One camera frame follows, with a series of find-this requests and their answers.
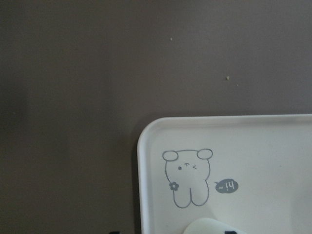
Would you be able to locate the cream white plastic cup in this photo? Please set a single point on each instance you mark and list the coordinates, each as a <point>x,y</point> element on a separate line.
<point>209,226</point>

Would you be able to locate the cream rabbit tray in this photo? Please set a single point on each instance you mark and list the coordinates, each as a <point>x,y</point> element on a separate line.
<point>252,173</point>

